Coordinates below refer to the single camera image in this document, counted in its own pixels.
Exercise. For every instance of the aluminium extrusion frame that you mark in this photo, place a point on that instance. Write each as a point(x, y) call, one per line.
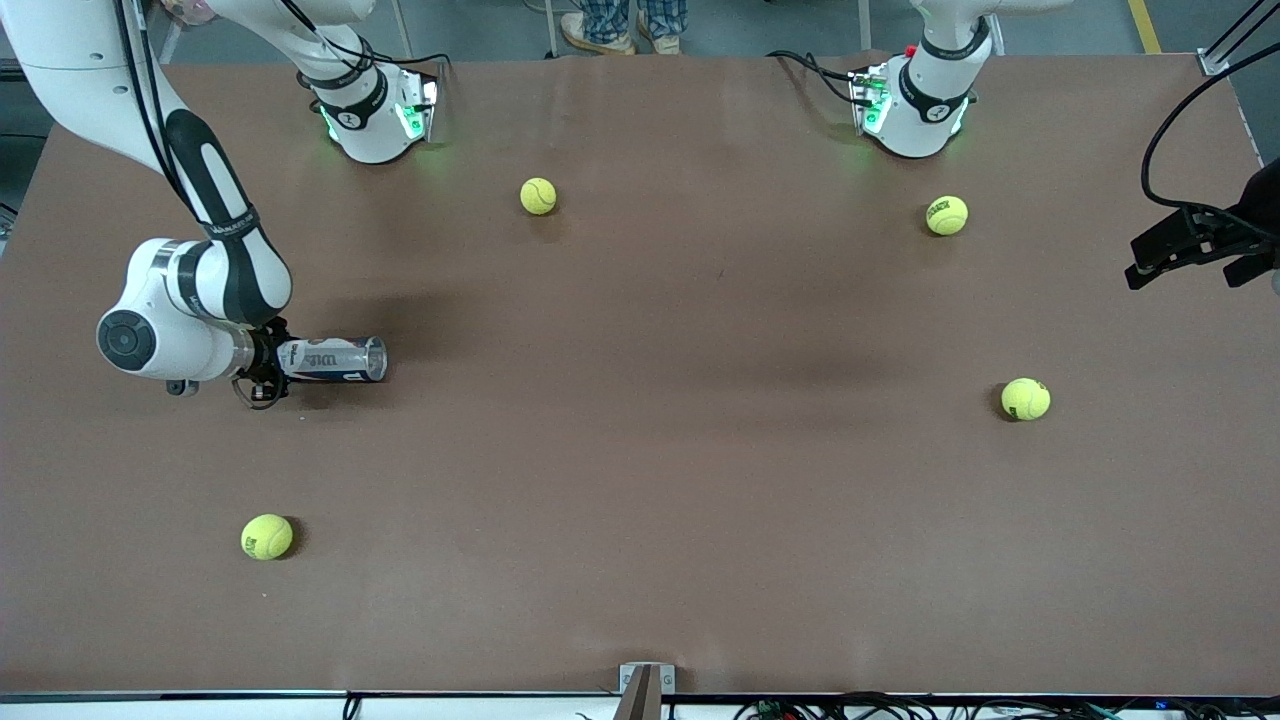
point(1212, 62)

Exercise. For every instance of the grey metal leg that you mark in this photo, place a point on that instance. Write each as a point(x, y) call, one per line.
point(404, 25)
point(863, 25)
point(551, 30)

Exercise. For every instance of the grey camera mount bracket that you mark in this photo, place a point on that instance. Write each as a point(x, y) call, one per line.
point(630, 680)

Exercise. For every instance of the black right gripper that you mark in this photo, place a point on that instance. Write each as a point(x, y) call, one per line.
point(264, 354)

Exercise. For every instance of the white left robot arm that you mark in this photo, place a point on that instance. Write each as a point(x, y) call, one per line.
point(925, 110)

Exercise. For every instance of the tan shoe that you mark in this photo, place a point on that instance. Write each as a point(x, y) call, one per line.
point(662, 38)
point(598, 35)

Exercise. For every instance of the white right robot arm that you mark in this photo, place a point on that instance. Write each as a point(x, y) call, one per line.
point(70, 70)

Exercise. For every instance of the blue plaid trousers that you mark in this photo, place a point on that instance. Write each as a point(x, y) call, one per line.
point(665, 12)

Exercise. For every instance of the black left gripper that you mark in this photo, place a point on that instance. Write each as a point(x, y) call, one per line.
point(1256, 213)

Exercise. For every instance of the yellow tennis ball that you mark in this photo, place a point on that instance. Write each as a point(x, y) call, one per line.
point(1026, 399)
point(946, 215)
point(267, 537)
point(538, 196)

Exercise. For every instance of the clear plastic tennis ball can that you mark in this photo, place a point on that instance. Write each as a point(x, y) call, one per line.
point(335, 360)

